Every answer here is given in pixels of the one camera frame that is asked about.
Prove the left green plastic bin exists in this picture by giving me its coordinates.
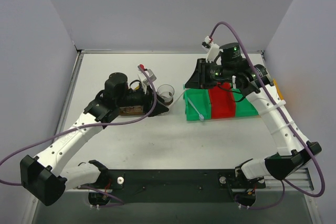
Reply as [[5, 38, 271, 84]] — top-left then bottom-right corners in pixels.
[[183, 89, 211, 120]]

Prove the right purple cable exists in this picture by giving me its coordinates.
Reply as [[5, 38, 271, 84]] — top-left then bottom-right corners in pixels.
[[211, 21, 326, 210]]

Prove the green plastic bin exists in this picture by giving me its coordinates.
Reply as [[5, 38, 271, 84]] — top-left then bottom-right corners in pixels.
[[183, 89, 211, 120], [232, 89, 258, 118]]

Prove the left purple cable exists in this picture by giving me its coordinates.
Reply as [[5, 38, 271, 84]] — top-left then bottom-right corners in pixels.
[[0, 65, 158, 206]]

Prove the yellow plastic bin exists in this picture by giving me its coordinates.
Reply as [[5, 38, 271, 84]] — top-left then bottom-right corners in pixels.
[[273, 79, 284, 100]]

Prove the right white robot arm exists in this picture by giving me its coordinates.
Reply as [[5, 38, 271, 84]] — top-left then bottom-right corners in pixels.
[[185, 42, 322, 180]]

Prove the purple cable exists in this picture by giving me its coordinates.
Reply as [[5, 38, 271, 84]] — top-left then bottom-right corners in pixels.
[[0, 65, 158, 206], [211, 21, 326, 210]]

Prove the right green plastic bin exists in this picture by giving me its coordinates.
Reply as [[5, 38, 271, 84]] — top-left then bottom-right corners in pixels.
[[232, 89, 258, 118]]

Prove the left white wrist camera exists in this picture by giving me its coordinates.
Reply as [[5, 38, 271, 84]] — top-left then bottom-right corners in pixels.
[[138, 64, 156, 94]]

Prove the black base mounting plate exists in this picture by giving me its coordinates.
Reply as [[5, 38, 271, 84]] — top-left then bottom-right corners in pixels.
[[89, 169, 266, 204]]

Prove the light blue toothbrush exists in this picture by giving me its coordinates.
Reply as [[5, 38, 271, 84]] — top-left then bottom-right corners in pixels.
[[186, 98, 205, 122]]

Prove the brown oval wooden tray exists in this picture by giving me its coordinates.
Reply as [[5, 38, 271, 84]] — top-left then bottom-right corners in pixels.
[[119, 104, 169, 117]]

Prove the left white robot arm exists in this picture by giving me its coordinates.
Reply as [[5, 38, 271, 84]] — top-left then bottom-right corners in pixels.
[[20, 69, 168, 206]]

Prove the aluminium extrusion rail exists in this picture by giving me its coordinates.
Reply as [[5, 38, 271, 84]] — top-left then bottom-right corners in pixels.
[[70, 167, 314, 193]]

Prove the red plastic bin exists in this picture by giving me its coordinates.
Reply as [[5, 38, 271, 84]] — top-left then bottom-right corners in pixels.
[[208, 83, 236, 119]]

